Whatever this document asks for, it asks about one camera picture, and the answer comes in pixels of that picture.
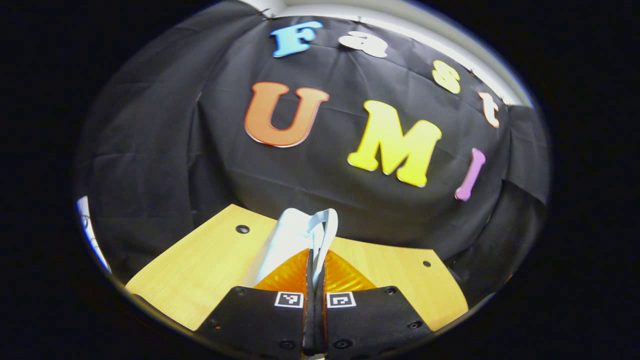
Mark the black backdrop cloth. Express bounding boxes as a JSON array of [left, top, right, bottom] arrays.
[[75, 0, 551, 306]]

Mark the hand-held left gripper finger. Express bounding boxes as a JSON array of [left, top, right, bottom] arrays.
[[316, 248, 435, 359], [194, 248, 317, 359]]

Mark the white printed poster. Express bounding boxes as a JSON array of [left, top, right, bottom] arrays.
[[76, 196, 112, 274]]

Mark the light blue suitcase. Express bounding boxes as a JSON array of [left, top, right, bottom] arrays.
[[254, 207, 340, 290]]

